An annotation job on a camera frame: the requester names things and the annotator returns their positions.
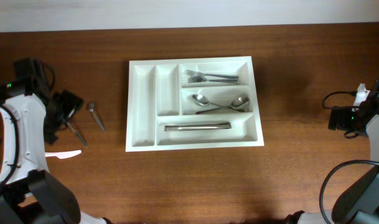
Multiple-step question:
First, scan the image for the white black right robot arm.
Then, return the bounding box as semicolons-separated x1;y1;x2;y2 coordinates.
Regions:
284;79;379;223

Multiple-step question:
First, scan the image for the pink plastic knife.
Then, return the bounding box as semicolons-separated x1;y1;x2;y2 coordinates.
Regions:
45;150;82;159

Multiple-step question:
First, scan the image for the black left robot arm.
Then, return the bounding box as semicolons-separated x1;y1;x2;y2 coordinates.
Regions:
0;58;110;224

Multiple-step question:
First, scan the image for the white plastic cutlery tray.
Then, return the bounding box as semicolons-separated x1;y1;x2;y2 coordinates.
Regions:
126;56;264;152

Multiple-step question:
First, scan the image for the metal spoon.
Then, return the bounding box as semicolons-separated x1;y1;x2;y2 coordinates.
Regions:
196;96;250;114
191;94;246;113

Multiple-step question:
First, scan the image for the metal fork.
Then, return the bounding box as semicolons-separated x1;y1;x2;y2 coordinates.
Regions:
185;70;239;79
187;77;240;84

